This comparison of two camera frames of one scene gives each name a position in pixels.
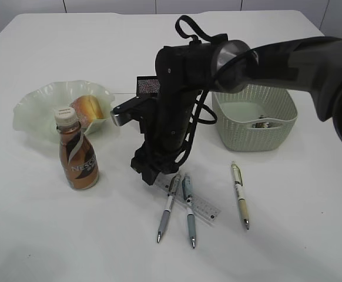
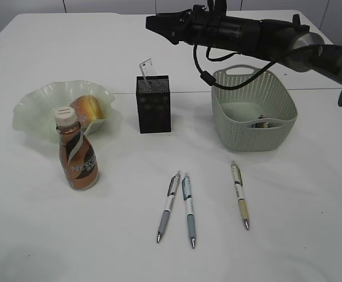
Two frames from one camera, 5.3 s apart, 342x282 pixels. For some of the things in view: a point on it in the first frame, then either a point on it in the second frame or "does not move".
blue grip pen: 187,188 does not move
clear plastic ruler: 201,206 to 147,68
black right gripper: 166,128 to 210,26
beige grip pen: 238,183 does not move
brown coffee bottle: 79,160 does not move
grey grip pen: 173,186 does not move
